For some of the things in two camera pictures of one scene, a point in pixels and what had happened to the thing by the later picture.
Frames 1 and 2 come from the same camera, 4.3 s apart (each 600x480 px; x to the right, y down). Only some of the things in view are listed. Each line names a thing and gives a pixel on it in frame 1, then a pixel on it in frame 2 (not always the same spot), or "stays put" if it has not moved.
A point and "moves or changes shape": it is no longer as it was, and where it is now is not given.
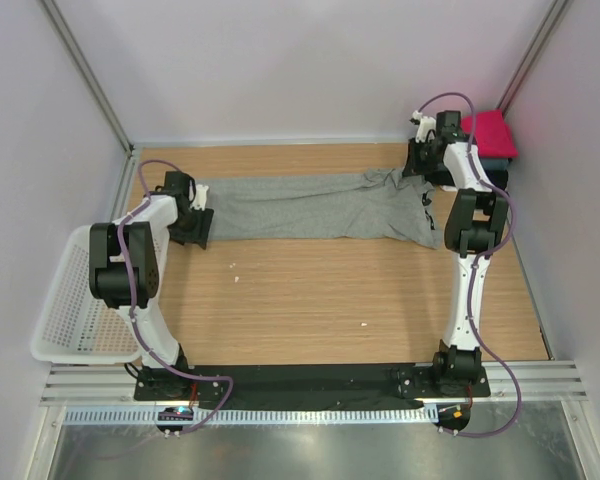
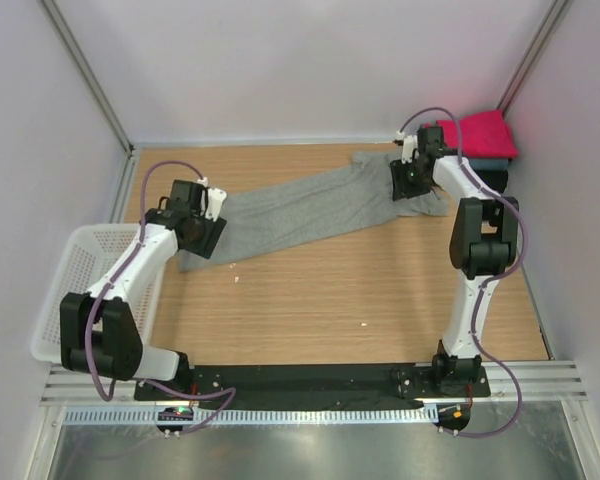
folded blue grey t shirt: (495, 163) stays put
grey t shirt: (378, 206) moves or changes shape
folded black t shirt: (498, 178) stays put
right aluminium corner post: (531, 55) stays put
